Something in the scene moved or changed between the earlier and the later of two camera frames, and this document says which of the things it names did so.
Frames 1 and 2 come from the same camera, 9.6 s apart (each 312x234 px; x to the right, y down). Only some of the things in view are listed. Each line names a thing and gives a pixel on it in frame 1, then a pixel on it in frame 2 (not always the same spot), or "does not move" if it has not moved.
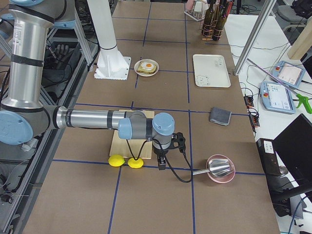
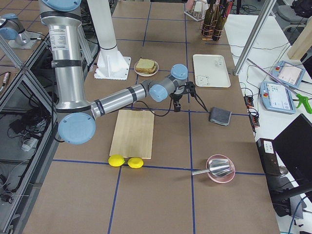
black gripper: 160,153 -> 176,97
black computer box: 269,158 does not move
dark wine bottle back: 208,21 does not move
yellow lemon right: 135,164 does not move
